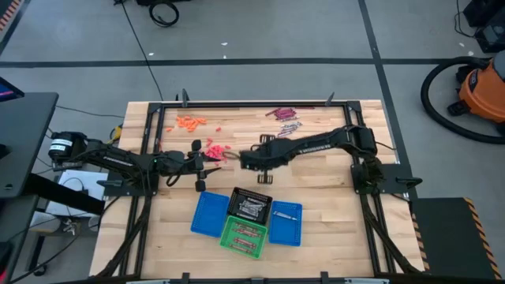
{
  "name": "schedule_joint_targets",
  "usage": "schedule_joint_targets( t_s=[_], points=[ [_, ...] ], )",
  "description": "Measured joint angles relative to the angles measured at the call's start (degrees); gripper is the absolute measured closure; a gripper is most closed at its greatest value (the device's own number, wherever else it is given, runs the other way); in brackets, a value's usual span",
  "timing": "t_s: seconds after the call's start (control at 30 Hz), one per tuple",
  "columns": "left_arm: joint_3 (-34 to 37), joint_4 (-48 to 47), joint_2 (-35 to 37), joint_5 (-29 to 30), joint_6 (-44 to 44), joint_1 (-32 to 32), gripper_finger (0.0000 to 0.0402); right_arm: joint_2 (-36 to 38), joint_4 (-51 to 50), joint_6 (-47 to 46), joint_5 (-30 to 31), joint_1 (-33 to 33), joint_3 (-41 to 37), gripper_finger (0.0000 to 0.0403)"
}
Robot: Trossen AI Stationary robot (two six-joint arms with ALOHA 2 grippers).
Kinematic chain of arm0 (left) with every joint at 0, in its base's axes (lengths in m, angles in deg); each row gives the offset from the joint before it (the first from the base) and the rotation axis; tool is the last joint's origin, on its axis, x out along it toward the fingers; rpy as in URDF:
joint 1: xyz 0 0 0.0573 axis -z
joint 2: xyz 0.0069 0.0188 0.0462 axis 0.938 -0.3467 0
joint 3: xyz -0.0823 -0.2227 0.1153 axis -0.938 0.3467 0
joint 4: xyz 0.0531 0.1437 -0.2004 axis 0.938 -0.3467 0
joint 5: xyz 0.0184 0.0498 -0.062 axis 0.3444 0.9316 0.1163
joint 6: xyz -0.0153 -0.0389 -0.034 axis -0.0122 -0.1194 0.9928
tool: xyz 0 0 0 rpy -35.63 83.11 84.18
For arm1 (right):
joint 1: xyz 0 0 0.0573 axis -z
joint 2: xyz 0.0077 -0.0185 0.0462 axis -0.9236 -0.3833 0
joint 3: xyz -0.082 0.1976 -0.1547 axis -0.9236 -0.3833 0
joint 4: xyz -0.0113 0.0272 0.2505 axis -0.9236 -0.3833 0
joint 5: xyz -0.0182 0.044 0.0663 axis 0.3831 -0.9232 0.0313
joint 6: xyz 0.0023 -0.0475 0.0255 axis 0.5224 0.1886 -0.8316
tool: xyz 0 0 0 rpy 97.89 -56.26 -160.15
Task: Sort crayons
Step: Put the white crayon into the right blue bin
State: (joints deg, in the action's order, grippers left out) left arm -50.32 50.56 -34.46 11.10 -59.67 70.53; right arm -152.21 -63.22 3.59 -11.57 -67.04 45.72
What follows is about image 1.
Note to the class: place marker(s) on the black mat yellow-striped edge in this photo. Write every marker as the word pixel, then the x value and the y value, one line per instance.
pixel 450 236

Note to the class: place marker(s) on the black desk foot bar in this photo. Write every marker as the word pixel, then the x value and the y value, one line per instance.
pixel 63 193

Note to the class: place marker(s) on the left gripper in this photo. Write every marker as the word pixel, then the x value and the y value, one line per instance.
pixel 181 163

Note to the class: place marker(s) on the black desk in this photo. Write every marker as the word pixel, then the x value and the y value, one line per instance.
pixel 23 142

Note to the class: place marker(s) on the laptop screen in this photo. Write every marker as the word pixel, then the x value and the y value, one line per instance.
pixel 8 90

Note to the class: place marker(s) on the bunch of keys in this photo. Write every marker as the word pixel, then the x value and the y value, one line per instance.
pixel 70 226

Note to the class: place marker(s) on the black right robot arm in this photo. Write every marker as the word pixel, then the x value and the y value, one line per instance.
pixel 327 142

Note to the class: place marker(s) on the black frame bracket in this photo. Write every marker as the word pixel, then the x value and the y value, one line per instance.
pixel 329 98
pixel 324 277
pixel 184 98
pixel 185 277

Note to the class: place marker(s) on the green plastic basket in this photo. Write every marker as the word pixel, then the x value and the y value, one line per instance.
pixel 227 240

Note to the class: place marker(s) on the black computer tower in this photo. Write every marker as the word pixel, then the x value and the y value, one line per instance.
pixel 489 27

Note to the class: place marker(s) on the white crayon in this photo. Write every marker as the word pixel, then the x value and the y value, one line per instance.
pixel 289 120
pixel 285 133
pixel 292 124
pixel 291 127
pixel 285 215

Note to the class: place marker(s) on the orange shop vacuum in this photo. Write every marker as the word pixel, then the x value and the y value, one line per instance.
pixel 423 96
pixel 483 92

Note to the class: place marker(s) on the black plastic basket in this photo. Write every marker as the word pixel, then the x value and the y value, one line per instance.
pixel 232 207

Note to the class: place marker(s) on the white flat box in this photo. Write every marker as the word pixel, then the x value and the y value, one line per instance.
pixel 88 182

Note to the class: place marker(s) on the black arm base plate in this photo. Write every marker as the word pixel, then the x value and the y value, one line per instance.
pixel 130 191
pixel 390 175

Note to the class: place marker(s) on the blue plastic basket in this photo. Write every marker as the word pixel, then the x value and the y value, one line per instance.
pixel 209 221
pixel 284 232

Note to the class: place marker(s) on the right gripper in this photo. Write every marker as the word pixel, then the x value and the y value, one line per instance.
pixel 260 155

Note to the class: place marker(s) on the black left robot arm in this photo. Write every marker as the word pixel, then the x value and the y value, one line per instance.
pixel 118 159

